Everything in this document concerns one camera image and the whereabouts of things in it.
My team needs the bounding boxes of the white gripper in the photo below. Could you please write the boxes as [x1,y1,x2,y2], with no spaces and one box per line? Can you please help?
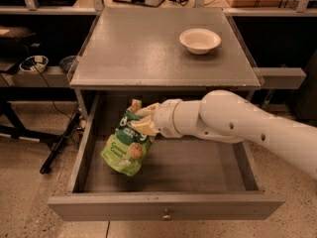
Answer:
[131,99,181,138]

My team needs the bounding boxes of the green rice chip bag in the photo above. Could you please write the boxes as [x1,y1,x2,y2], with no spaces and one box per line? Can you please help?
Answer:
[101,99,155,177]

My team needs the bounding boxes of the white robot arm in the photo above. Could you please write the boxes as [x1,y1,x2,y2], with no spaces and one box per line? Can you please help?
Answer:
[131,90,317,179]

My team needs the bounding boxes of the open grey top drawer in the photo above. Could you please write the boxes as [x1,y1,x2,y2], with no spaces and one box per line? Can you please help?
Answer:
[49,95,284,221]

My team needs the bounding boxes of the grey cabinet counter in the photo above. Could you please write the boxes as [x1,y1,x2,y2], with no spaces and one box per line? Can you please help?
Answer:
[70,7,264,116]

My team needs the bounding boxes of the metal drawer knob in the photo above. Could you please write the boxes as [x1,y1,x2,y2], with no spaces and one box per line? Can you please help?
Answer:
[162,208,172,221]

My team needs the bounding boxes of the white paper bowl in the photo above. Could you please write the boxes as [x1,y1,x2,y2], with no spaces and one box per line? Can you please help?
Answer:
[179,29,221,55]

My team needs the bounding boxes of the black stand legs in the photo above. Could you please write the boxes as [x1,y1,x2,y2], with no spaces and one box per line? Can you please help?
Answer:
[0,96,80,175]

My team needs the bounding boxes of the grey shelf rack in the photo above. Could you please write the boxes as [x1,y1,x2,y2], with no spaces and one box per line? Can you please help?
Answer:
[1,0,311,80]

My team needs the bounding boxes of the dark small bowl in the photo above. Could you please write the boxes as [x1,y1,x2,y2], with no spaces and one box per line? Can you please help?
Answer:
[59,56,76,72]

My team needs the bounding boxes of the white bowl with cable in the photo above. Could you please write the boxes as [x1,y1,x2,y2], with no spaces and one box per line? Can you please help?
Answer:
[19,55,49,73]

